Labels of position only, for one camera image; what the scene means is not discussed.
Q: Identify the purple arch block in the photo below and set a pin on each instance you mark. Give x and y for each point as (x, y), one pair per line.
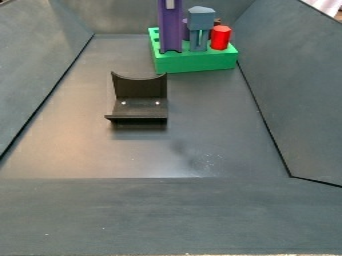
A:
(169, 25)

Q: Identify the black arch holder stand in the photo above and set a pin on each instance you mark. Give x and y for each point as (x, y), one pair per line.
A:
(140, 98)

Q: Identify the green shape sorting board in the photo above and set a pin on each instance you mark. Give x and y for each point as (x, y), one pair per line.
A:
(172, 62)

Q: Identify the red hexagon block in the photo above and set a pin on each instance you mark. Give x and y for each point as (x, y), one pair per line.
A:
(220, 34)

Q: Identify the grey-blue pentagon block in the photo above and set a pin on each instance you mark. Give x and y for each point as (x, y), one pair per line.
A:
(199, 24)

